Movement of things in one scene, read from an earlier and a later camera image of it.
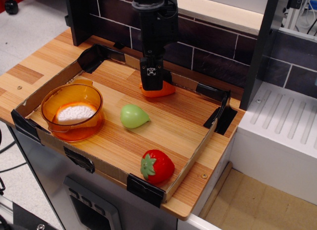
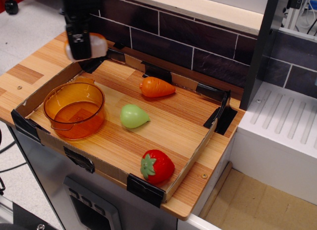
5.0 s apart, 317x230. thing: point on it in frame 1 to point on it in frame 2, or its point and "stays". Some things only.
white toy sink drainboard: (276, 141) stays
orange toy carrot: (167, 89) stays
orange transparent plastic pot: (82, 90) stays
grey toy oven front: (93, 212) stays
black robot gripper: (159, 20) to (77, 11)
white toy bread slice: (74, 112) to (98, 46)
